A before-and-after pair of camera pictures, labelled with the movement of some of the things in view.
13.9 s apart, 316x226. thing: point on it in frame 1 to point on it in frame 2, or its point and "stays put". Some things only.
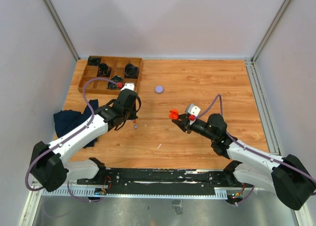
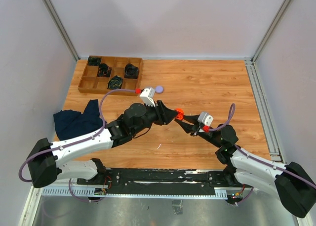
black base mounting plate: x=159 y=181 stays put
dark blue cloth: x=66 y=120 stays put
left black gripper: x=134 y=115 to x=165 y=115
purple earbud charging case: x=159 y=89 stays put
